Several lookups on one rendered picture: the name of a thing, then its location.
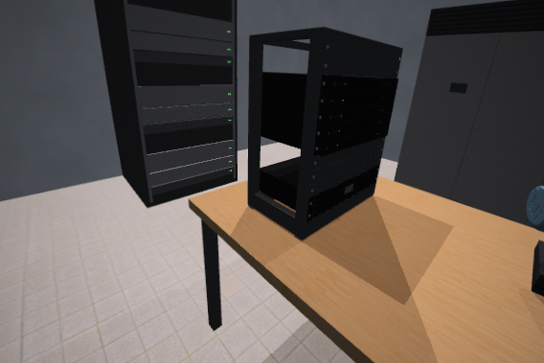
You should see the black server rack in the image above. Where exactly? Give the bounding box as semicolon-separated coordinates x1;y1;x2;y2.
247;27;403;241

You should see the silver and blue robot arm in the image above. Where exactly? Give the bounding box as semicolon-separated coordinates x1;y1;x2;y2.
527;186;544;232

